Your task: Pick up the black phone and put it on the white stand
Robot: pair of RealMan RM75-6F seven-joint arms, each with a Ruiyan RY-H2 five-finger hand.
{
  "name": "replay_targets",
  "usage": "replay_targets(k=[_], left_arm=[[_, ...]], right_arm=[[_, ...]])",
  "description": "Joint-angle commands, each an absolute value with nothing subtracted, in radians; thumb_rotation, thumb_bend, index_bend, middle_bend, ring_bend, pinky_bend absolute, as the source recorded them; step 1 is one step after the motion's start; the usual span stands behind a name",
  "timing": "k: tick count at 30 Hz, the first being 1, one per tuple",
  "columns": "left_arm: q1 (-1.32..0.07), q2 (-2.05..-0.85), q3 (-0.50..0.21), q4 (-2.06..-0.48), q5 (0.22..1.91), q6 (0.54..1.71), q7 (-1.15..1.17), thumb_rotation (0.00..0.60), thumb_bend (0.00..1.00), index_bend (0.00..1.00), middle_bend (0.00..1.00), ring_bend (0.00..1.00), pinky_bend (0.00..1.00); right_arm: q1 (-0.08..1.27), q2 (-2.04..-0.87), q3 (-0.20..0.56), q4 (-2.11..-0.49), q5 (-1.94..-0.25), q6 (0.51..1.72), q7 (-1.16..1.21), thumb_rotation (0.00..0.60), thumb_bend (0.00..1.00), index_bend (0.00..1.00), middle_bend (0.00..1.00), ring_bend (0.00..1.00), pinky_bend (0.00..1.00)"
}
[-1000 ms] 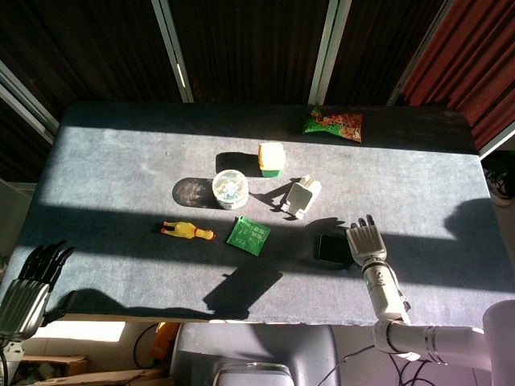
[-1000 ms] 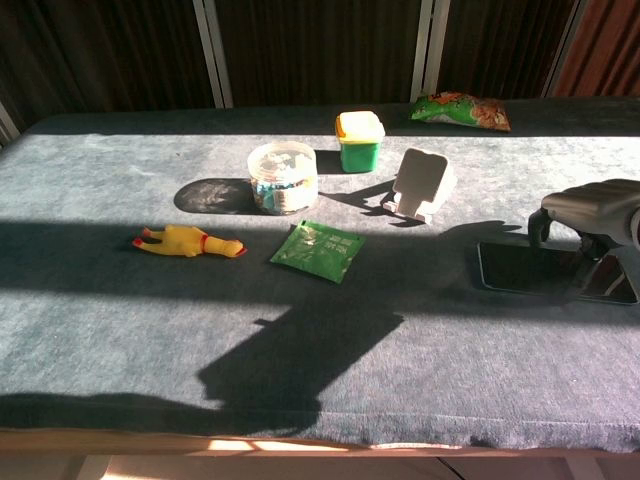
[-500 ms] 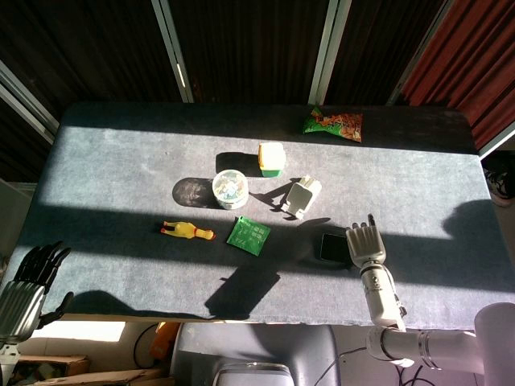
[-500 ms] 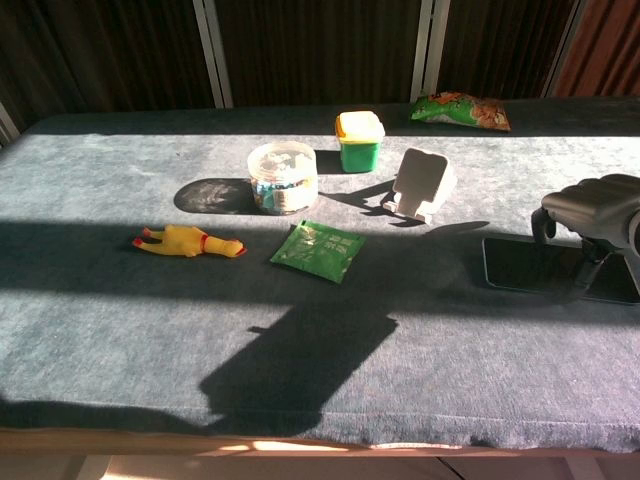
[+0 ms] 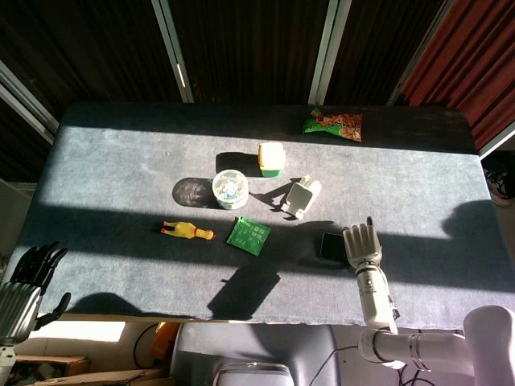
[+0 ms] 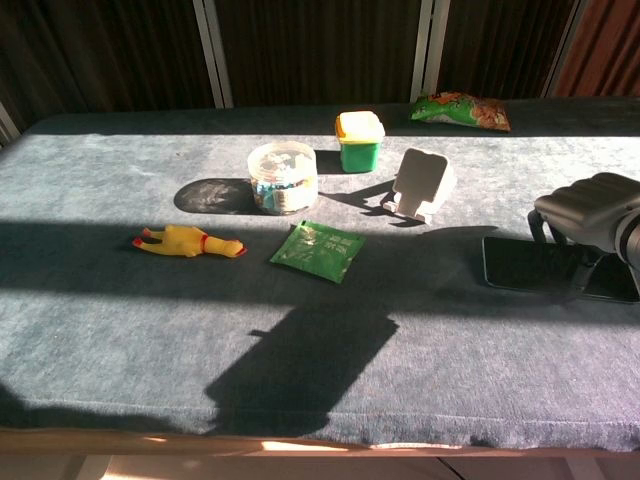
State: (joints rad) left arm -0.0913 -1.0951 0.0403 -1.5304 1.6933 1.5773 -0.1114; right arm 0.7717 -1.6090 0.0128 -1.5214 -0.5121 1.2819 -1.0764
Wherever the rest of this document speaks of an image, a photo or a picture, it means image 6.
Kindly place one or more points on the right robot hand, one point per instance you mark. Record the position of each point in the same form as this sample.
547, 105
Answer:
590, 202

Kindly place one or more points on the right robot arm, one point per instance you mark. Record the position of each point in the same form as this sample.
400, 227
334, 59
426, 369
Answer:
631, 245

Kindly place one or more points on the white phone stand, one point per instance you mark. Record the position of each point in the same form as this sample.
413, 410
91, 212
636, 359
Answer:
420, 175

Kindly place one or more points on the red curtain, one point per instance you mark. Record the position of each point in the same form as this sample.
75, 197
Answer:
605, 45

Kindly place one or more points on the green orange snack bag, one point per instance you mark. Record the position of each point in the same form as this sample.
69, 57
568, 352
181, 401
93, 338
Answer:
460, 111

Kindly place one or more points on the green bin yellow lid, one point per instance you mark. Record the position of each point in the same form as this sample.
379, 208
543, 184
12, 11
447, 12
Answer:
359, 155

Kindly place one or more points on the green foil sachet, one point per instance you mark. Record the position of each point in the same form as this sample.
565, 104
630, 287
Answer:
315, 250

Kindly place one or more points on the clear plastic round jar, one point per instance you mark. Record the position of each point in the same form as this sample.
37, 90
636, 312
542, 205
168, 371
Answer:
282, 175

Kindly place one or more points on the yellow rubber chicken toy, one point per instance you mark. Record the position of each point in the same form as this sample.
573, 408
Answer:
185, 241

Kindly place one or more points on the blue-grey table cloth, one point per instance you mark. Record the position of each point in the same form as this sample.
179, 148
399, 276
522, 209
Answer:
125, 325

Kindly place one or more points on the white window frame post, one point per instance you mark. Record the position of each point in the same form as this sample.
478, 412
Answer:
212, 50
429, 50
562, 50
7, 125

